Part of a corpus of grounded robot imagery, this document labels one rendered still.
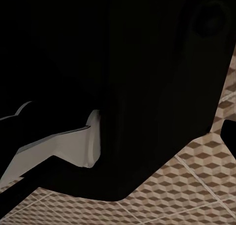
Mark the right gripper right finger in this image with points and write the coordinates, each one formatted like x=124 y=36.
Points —
x=228 y=135

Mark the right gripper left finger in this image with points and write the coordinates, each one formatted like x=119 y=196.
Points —
x=12 y=135

